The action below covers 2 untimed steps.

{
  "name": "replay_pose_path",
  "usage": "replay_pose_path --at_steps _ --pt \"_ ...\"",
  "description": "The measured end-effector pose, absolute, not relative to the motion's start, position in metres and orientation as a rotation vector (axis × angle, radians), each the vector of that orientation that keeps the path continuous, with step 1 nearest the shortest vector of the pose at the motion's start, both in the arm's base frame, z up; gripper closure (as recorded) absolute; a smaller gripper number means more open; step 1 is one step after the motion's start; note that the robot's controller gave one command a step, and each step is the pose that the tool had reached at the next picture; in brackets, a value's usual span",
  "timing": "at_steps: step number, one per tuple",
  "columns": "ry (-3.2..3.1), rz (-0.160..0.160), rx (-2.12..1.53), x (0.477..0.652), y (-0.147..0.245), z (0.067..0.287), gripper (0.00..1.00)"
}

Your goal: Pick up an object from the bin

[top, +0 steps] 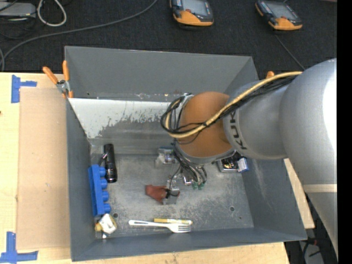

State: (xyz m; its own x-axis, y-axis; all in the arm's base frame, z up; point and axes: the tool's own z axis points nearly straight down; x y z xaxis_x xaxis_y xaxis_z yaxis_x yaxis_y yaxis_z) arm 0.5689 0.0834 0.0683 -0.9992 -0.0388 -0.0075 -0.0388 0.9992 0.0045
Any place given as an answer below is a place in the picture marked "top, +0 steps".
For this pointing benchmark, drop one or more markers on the clear plastic thing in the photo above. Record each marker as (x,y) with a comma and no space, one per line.
(164,156)

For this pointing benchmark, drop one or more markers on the grey metal bin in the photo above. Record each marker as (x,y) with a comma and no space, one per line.
(154,76)

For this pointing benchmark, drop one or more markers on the blue toy building block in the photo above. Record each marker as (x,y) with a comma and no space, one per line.
(96,191)

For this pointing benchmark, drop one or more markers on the white and yellow toy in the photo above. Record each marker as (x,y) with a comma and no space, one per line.
(106,224)

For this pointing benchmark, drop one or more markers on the black cylindrical flashlight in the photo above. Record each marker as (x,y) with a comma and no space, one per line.
(110,162)

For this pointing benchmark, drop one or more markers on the blue and white small box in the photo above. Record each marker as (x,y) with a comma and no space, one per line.
(243,164)

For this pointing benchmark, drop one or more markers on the brown cardboard board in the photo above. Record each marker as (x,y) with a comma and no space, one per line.
(41,161)

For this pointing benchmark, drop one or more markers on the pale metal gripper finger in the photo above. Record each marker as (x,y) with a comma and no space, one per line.
(170,200)
(172,184)

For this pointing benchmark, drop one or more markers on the shiny metal box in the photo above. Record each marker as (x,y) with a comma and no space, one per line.
(228,165)

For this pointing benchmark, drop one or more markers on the white plastic fork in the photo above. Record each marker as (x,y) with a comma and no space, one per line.
(160,225)

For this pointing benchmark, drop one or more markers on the red-brown leather piece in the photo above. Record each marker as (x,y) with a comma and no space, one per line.
(154,192)

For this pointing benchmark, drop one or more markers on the yellow and white pen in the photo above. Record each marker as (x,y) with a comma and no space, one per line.
(171,221)

